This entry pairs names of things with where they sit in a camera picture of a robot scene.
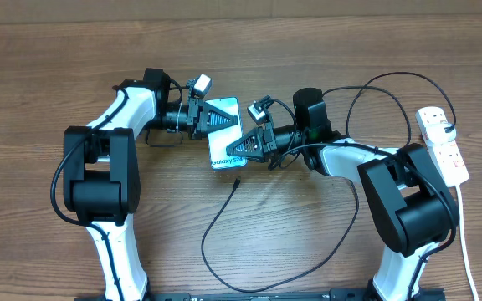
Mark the white power strip cord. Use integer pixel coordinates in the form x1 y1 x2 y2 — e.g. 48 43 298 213
455 185 480 301

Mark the black charger cable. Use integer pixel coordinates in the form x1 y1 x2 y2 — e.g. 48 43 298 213
201 71 458 293

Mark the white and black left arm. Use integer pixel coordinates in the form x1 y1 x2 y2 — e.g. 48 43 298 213
50 68 247 300

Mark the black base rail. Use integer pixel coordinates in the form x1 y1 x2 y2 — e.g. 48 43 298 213
73 286 447 301

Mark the white power strip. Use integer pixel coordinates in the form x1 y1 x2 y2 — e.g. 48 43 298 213
415 106 469 187

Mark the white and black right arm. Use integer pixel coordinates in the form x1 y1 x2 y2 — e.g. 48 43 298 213
226 88 459 300

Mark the white charger plug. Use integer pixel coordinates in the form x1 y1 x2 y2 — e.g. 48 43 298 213
423 122 457 147

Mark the blue Galaxy smartphone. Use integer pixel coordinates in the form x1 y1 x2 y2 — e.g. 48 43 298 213
206 97 248 170

